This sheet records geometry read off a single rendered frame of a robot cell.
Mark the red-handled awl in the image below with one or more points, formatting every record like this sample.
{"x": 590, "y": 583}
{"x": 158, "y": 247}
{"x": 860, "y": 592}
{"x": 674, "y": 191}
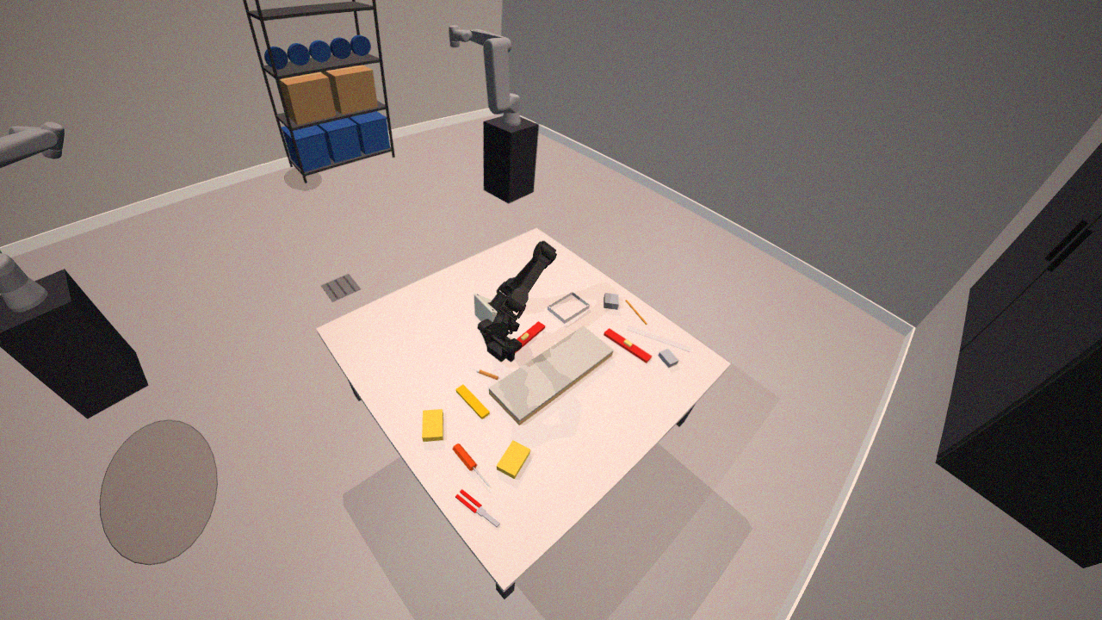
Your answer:
{"x": 467, "y": 460}

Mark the long tan board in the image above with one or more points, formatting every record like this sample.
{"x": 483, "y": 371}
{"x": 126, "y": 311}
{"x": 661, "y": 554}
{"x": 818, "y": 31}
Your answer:
{"x": 538, "y": 382}

